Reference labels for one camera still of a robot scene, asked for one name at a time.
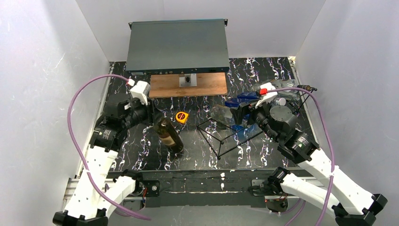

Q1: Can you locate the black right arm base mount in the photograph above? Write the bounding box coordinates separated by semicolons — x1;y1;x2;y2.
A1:
248;179;288;213

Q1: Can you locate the clear square bottle black cap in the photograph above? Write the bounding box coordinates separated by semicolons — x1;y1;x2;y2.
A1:
266;79;311;94

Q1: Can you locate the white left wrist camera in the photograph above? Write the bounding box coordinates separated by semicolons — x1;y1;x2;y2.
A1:
127;79;151;106

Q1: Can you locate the blue square bottle front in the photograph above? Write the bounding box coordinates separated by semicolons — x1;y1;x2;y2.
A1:
237;91;287;108

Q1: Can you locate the wooden board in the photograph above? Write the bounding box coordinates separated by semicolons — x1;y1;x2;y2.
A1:
149;73;228;98

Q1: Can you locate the orange small object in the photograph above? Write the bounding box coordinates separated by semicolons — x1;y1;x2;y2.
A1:
175;111;189;124

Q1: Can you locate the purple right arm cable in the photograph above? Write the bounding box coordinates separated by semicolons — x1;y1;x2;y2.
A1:
259;87;335;226

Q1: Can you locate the black wire wine rack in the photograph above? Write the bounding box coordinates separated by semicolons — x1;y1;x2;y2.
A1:
196;83;319;163

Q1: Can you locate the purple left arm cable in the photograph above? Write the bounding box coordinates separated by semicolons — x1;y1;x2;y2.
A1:
67;74;152;221

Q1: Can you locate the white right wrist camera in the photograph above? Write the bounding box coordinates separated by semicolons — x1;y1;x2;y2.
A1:
255;88;278;109

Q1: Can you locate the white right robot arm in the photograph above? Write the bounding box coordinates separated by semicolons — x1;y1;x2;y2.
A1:
231;103;387;226

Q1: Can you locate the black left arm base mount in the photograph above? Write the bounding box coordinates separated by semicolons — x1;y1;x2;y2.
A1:
136;180;160;197

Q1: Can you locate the clear round glass bottle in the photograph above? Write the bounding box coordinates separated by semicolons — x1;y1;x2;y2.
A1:
250;79;300;101

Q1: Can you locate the blue square bottle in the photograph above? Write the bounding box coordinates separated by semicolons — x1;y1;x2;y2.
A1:
225;98;257;127
237;91;287;108

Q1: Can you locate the grey rack-mount device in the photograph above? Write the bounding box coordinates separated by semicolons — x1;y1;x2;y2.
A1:
126;19;230;75

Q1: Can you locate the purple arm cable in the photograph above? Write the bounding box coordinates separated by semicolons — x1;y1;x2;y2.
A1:
259;87;335;226
67;74;152;221

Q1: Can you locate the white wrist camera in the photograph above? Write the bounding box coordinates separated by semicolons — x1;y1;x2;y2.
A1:
127;79;151;106
255;88;278;109

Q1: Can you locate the dark green wine bottle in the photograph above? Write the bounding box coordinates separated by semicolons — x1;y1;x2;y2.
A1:
153;117;184;154

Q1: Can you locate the metal bracket on board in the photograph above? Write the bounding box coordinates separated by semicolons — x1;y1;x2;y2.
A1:
179;73;197;88

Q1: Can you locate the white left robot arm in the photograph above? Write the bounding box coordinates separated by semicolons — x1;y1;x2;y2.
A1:
53;91;159;226

